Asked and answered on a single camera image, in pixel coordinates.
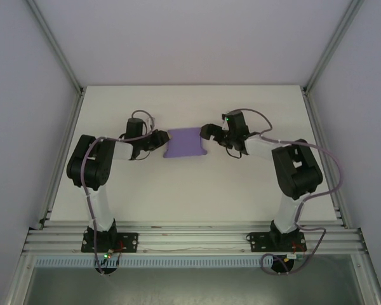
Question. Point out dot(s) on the purple paper box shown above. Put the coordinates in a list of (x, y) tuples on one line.
[(184, 143)]

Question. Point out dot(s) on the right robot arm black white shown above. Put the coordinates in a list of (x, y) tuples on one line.
[(301, 171)]

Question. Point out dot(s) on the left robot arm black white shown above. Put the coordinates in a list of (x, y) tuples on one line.
[(89, 168)]

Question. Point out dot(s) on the small green LED circuit board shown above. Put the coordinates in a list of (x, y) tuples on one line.
[(107, 255)]

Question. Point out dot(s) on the grey metal sheet panel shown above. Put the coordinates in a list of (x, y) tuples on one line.
[(193, 286)]

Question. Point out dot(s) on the aluminium table side rail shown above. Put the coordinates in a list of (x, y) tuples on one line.
[(70, 136), (317, 136)]

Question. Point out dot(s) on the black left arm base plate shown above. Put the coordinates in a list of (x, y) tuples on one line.
[(128, 243)]

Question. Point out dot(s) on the aluminium mounting rail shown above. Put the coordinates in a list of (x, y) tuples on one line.
[(193, 238)]

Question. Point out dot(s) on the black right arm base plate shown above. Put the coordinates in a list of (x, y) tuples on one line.
[(257, 241)]

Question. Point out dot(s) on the aluminium frame post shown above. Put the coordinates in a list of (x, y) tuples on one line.
[(55, 47), (333, 47)]

